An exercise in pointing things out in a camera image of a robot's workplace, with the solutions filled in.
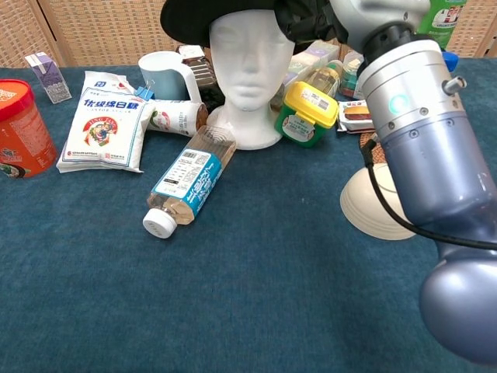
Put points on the white sugar bag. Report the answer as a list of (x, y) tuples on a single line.
[(105, 128)]

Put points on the green container yellow lid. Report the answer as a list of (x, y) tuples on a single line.
[(303, 116)]

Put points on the orange instant noodle cup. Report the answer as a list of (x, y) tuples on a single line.
[(23, 132)]

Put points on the light blue pitcher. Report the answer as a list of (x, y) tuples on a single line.
[(163, 77)]

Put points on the blue binder clip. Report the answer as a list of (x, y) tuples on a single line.
[(141, 92)]

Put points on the beige ribbed bowl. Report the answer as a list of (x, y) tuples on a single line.
[(361, 210)]

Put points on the clear plastic candy jar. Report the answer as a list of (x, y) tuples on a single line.
[(349, 77)]

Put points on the pastel patterned box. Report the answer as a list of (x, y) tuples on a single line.
[(322, 52)]

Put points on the green soda bottle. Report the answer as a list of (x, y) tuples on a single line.
[(442, 19)]

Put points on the black baseball cap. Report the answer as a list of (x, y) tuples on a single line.
[(182, 19)]

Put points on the clear bottle yellow liquid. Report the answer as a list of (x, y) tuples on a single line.
[(322, 77)]

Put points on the blue tablecloth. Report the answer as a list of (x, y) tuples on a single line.
[(194, 291)]

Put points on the cola bottle blue cap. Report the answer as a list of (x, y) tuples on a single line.
[(452, 62)]

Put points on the white foam mannequin head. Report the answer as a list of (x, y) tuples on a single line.
[(248, 77)]

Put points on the purple drink carton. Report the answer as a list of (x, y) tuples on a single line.
[(50, 77)]

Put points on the dark brown snack package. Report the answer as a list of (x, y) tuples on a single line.
[(202, 74)]

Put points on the white paper cup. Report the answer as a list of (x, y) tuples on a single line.
[(178, 116)]

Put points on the woven rattan coaster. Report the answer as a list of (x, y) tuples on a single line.
[(378, 153)]

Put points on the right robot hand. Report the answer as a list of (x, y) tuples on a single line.
[(372, 15)]

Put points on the white cake snack packet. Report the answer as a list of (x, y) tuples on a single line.
[(355, 114)]

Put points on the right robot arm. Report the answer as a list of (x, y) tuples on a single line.
[(427, 155)]

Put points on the woven rattan folding screen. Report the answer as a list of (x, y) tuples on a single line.
[(108, 31)]

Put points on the clear water bottle blue label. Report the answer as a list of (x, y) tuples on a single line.
[(190, 175)]

